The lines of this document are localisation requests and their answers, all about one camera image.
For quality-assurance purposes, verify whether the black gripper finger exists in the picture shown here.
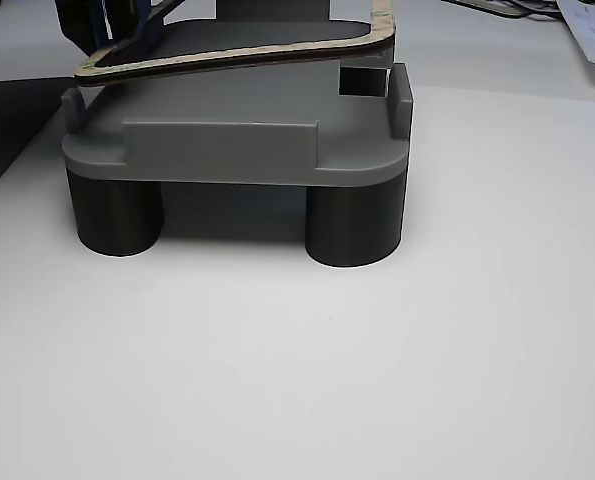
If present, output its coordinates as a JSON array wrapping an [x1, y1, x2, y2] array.
[[54, 0, 102, 55], [110, 0, 154, 53]]

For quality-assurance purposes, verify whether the rectangular frame with tan tape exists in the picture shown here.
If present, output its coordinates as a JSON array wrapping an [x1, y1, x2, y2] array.
[[72, 0, 396, 89]]

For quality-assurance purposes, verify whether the grey holder with black legs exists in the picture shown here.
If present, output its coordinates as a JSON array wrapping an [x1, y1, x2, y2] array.
[[60, 0, 415, 269]]

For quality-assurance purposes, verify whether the grey flat mat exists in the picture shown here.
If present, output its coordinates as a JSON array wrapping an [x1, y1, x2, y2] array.
[[0, 76, 80, 207]]

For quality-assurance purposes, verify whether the white printed paper sheet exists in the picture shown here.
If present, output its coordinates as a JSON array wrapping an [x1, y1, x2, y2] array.
[[555, 0, 595, 72]]

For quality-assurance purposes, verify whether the black cable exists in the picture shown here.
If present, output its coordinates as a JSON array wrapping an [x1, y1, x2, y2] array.
[[441, 0, 564, 22]]

